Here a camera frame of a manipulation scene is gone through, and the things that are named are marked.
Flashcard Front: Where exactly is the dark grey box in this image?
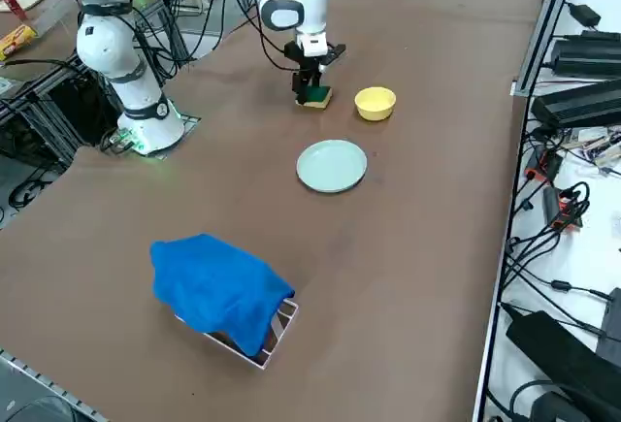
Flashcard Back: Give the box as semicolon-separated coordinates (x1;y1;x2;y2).
595;286;621;360

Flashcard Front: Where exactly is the big black power adapter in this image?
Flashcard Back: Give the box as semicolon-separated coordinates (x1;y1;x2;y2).
506;309;607;394

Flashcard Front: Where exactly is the black metal frame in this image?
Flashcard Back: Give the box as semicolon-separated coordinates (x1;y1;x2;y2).
0;55;122;176

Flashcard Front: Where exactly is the small black adapter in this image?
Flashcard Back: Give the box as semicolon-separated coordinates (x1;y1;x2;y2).
566;2;603;28

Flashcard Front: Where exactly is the yellow snack packet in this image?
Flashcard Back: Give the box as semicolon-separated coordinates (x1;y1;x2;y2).
0;23;40;62

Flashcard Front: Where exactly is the white metal rack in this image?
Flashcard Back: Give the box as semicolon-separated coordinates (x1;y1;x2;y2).
173;297;301;372

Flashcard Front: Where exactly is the small yellow dish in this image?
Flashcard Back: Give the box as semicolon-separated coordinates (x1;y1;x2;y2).
353;86;398;123

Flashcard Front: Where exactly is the large black power brick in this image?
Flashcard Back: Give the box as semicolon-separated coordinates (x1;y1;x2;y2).
549;28;621;79
530;79;621;130

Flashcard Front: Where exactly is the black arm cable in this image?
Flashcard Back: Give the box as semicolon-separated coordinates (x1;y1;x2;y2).
212;0;300;73

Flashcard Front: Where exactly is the blue cloth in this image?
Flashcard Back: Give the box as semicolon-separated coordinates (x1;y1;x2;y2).
148;233;297;359

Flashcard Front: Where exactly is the ribbed aluminium rail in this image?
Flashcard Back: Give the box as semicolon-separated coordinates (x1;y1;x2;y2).
0;347;108;422

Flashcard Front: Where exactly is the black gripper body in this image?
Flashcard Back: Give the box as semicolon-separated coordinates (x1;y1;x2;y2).
284;42;325;77

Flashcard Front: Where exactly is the green and yellow sponge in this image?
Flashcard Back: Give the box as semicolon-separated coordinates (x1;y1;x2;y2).
295;84;335;114

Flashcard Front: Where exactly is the aluminium post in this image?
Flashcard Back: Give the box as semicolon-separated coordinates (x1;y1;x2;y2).
512;0;583;98

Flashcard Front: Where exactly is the black and orange device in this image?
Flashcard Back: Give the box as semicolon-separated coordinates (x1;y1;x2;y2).
525;148;565;183

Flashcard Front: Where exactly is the black cable with ferrite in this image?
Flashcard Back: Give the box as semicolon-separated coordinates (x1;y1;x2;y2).
504;266;612;303

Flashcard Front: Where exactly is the clear acrylic box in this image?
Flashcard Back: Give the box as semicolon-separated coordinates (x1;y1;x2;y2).
18;0;82;38

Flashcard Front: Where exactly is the grey and orange adapter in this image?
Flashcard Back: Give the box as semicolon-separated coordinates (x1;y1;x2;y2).
541;183;591;233

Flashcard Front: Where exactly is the pale green plate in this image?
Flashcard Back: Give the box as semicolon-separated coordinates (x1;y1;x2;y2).
296;138;369;195

